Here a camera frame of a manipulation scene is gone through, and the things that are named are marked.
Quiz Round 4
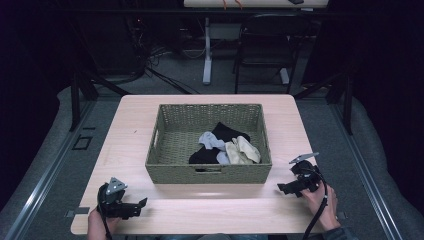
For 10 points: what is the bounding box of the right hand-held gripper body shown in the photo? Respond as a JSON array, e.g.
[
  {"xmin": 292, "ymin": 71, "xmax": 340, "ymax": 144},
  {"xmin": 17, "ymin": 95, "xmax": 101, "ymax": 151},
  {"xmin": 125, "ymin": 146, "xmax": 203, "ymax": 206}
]
[{"xmin": 288, "ymin": 152, "xmax": 323, "ymax": 194}]

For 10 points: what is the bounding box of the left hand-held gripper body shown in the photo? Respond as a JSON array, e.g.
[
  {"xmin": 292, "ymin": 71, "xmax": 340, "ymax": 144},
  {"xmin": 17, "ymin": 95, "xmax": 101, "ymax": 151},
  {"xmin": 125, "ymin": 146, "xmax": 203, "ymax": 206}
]
[{"xmin": 96, "ymin": 176, "xmax": 129, "ymax": 220}]

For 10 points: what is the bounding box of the person's left hand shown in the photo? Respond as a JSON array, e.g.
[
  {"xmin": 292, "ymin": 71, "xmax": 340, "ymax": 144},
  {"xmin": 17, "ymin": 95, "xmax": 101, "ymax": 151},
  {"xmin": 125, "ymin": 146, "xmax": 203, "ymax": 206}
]
[{"xmin": 86, "ymin": 207, "xmax": 121, "ymax": 240}]

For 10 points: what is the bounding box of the person's right hand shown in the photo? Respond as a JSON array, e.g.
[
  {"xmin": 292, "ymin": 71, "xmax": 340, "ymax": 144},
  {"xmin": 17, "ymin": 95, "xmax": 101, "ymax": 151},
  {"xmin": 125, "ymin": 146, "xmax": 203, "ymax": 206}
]
[{"xmin": 300, "ymin": 182, "xmax": 341, "ymax": 233}]

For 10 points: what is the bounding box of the grey tape strip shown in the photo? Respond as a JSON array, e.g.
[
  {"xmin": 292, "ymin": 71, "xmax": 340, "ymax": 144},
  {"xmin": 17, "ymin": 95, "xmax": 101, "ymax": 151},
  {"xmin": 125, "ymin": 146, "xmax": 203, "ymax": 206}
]
[{"xmin": 64, "ymin": 206, "xmax": 91, "ymax": 219}]

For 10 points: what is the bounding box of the cream sock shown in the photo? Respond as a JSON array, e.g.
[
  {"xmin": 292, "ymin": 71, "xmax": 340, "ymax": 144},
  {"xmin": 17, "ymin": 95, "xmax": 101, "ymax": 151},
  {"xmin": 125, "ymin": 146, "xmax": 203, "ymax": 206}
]
[{"xmin": 225, "ymin": 135, "xmax": 262, "ymax": 165}]

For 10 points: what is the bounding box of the green woven basket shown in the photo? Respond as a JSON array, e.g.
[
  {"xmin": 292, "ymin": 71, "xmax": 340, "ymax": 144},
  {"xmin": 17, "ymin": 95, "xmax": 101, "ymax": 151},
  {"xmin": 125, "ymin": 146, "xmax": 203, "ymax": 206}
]
[{"xmin": 145, "ymin": 103, "xmax": 273, "ymax": 185}]

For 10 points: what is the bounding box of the black metal stand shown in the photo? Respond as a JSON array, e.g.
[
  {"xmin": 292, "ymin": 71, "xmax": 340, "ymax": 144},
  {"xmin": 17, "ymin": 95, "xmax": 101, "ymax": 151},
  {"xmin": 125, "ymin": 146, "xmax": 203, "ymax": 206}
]
[
  {"xmin": 67, "ymin": 64, "xmax": 132, "ymax": 133},
  {"xmin": 292, "ymin": 64, "xmax": 355, "ymax": 136}
]

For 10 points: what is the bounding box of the black sock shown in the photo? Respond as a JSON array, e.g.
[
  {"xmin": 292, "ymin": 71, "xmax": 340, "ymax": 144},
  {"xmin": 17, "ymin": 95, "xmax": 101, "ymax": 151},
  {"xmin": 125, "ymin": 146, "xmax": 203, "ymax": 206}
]
[
  {"xmin": 188, "ymin": 145, "xmax": 222, "ymax": 165},
  {"xmin": 211, "ymin": 121, "xmax": 251, "ymax": 144}
]

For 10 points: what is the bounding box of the light grey sock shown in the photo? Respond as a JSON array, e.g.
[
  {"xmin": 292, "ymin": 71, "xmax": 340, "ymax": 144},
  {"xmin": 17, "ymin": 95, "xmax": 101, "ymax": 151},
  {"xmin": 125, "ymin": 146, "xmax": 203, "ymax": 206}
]
[{"xmin": 198, "ymin": 130, "xmax": 232, "ymax": 165}]

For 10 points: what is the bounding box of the black folding chair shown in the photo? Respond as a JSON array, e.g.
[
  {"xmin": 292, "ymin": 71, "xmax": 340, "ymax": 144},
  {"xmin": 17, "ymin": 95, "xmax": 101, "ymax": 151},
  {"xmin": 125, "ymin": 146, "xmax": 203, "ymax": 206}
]
[{"xmin": 232, "ymin": 12, "xmax": 314, "ymax": 95}]

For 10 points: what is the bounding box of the desk with white legs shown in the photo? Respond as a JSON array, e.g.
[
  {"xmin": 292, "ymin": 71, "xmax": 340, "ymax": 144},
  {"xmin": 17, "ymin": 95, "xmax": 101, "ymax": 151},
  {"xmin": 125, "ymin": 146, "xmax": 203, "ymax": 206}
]
[{"xmin": 182, "ymin": 0, "xmax": 330, "ymax": 86}]

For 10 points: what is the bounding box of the right hand-held gripper black cable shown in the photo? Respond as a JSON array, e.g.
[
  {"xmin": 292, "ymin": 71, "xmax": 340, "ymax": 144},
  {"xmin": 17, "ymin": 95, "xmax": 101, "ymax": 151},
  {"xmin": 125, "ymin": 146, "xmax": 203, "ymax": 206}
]
[{"xmin": 301, "ymin": 167, "xmax": 329, "ymax": 240}]

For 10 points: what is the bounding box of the hand-held gripper black cable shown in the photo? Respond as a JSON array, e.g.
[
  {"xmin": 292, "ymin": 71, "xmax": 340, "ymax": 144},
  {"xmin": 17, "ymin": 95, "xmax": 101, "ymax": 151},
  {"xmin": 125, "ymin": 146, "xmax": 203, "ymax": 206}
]
[
  {"xmin": 98, "ymin": 203, "xmax": 113, "ymax": 240},
  {"xmin": 301, "ymin": 167, "xmax": 329, "ymax": 240}
]

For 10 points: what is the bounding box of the left hand-held gripper black cable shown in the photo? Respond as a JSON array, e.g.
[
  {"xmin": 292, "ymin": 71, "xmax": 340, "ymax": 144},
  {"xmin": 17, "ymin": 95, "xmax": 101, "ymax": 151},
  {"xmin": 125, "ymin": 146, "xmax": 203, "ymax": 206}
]
[{"xmin": 98, "ymin": 203, "xmax": 113, "ymax": 240}]

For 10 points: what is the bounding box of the bundle of floor cables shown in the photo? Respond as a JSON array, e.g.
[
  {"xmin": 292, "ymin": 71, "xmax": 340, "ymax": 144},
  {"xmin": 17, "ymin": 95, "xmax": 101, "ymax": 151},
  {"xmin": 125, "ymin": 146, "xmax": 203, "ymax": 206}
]
[{"xmin": 124, "ymin": 16, "xmax": 202, "ymax": 96}]

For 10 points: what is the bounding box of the orange cable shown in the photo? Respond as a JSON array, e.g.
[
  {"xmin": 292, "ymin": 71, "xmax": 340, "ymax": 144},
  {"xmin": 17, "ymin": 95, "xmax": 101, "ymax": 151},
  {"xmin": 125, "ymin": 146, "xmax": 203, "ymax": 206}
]
[{"xmin": 220, "ymin": 0, "xmax": 245, "ymax": 10}]

